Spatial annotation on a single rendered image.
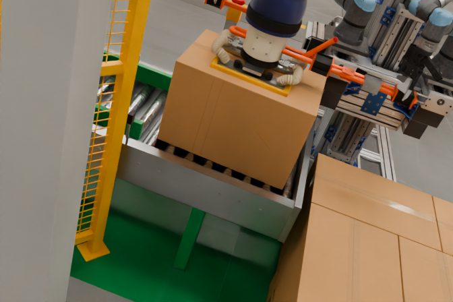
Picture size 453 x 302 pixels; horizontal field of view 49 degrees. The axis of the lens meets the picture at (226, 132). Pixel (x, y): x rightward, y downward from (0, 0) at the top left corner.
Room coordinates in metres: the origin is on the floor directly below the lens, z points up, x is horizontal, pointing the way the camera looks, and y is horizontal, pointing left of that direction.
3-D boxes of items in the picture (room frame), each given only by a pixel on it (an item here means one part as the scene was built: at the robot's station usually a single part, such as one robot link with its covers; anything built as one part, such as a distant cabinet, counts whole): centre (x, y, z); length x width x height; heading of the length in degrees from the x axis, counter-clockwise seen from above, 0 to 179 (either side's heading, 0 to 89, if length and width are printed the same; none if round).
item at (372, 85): (1.89, -0.49, 1.07); 0.07 x 0.07 x 0.04; 84
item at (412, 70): (1.88, -0.60, 1.22); 0.09 x 0.08 x 0.12; 84
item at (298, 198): (1.90, -0.39, 0.58); 0.70 x 0.03 x 0.06; 177
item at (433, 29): (1.88, -0.61, 1.38); 0.09 x 0.08 x 0.11; 137
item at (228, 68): (1.84, -0.02, 0.97); 0.34 x 0.10 x 0.05; 84
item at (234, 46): (1.93, -0.03, 1.01); 0.34 x 0.25 x 0.06; 84
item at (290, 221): (1.90, -0.39, 0.47); 0.70 x 0.03 x 0.15; 177
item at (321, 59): (1.91, -0.28, 1.08); 0.10 x 0.08 x 0.06; 174
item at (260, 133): (1.93, -0.03, 0.75); 0.60 x 0.40 x 0.40; 84
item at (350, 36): (2.40, -0.42, 1.09); 0.15 x 0.15 x 0.10
